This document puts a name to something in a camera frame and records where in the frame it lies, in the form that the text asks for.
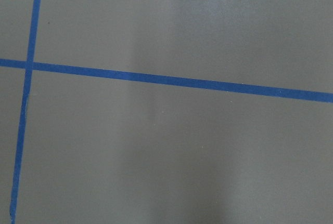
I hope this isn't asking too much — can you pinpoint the brown paper table mat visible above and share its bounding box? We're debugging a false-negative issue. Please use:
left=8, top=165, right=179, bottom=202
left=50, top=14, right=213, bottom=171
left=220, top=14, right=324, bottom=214
left=1, top=0, right=332, bottom=223

